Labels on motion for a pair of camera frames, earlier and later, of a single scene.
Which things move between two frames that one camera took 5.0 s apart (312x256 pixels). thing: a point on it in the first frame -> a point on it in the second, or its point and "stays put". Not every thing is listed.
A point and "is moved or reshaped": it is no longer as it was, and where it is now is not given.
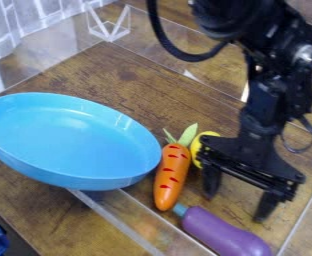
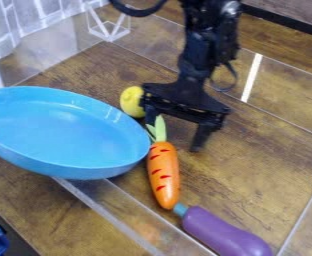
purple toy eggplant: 216,236 stays put
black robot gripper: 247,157 -> 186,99
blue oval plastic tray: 70,142 is moved or reshaped
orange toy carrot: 172,168 is moved or reshaped
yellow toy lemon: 195,145 is moved or reshaped
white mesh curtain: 11,18 stays put
